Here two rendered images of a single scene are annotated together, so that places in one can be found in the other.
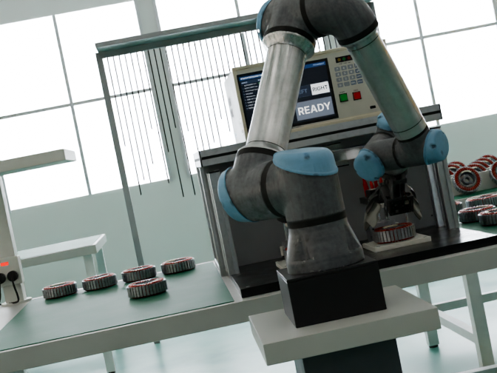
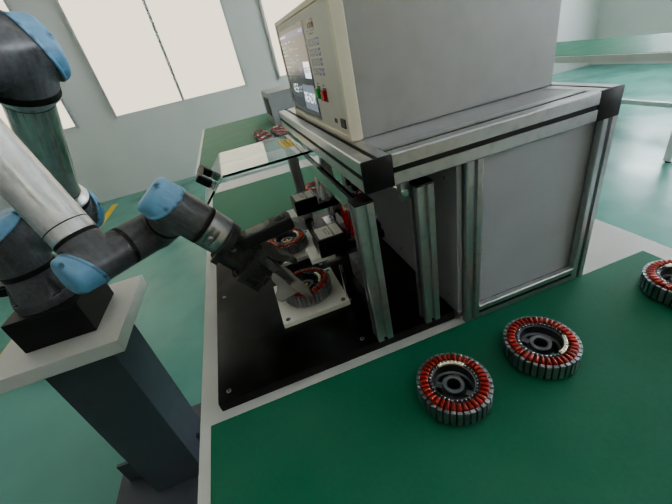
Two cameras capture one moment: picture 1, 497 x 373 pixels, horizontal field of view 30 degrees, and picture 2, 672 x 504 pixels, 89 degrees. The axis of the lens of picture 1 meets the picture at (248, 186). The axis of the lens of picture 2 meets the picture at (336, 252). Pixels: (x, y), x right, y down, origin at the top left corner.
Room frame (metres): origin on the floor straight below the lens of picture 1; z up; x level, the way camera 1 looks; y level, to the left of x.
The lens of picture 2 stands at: (2.46, -0.99, 1.26)
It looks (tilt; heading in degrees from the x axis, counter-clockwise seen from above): 31 degrees down; 84
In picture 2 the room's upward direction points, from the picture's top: 13 degrees counter-clockwise
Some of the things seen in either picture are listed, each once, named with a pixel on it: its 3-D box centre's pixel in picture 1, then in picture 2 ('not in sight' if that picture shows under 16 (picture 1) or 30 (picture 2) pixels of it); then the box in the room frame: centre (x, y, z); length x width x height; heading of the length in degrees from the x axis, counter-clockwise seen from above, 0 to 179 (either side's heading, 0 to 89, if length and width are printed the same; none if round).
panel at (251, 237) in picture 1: (324, 195); (380, 190); (2.69, -0.21, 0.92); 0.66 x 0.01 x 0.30; 95
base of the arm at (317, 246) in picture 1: (321, 240); (39, 281); (1.79, -0.12, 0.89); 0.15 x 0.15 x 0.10
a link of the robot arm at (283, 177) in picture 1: (305, 181); (11, 241); (1.79, -0.11, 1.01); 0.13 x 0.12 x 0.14; 47
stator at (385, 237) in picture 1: (393, 232); (307, 286); (2.44, -0.35, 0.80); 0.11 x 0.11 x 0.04
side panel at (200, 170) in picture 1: (212, 218); not in sight; (2.80, 0.13, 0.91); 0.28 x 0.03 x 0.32; 5
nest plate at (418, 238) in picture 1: (396, 242); (309, 294); (2.44, -0.35, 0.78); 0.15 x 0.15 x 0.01; 5
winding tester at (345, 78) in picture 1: (305, 95); (394, 49); (2.76, -0.22, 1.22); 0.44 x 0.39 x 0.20; 95
